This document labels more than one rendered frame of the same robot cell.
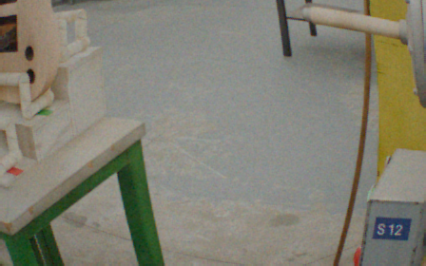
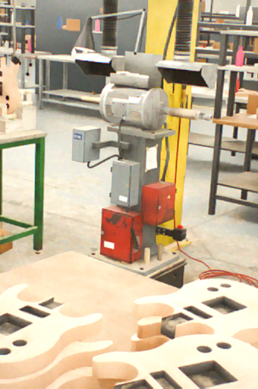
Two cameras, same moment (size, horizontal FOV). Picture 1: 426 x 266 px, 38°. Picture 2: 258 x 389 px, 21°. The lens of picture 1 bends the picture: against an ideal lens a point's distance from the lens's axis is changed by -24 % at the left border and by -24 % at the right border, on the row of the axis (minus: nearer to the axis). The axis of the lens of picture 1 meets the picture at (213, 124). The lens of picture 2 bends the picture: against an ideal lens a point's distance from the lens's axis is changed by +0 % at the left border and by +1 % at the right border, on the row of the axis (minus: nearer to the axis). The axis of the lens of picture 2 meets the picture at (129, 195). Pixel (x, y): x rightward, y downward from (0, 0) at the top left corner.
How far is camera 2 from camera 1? 358 cm
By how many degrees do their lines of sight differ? 8
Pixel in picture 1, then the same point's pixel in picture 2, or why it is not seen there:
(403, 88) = not seen: hidden behind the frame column
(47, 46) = (14, 96)
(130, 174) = (39, 146)
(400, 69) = not seen: hidden behind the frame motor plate
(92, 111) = (30, 126)
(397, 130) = not seen: hidden behind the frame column
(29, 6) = (7, 80)
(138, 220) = (38, 162)
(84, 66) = (29, 110)
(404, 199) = (80, 129)
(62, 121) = (18, 124)
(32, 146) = (4, 128)
